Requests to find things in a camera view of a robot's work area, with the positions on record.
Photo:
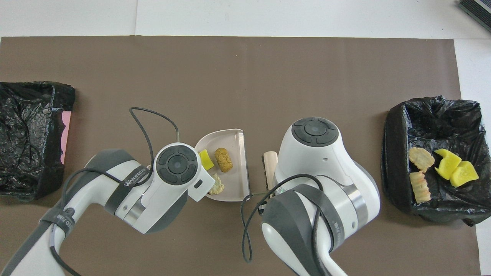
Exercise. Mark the brown paper table mat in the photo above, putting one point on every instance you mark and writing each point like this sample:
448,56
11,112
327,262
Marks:
230,76

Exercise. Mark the brown sponge lump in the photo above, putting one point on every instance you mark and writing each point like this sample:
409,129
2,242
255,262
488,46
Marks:
223,160

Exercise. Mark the green and yellow sponge piece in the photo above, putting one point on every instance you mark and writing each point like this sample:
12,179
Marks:
207,160

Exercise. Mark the pink plastic bin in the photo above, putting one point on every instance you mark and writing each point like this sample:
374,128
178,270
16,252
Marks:
66,134

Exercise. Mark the left black bag bin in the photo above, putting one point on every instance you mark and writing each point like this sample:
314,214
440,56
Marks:
27,153

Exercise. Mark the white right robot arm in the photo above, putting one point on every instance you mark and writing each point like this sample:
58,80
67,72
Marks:
318,161

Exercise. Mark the dark grey ribbed device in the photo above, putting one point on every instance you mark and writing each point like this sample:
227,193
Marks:
477,9

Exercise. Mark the notched yellow sponge piece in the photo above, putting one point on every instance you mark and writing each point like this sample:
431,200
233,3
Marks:
447,164

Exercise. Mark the black bag lined trash bin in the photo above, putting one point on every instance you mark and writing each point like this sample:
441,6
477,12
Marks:
433,122

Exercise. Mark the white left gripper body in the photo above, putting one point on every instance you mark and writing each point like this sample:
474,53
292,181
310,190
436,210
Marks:
201,184

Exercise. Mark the beige brush with black bristles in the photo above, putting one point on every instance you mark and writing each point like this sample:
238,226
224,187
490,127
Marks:
269,163

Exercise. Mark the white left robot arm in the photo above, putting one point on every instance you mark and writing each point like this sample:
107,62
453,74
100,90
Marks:
161,191

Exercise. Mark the beige plastic dustpan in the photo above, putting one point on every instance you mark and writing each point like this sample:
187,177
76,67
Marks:
236,184

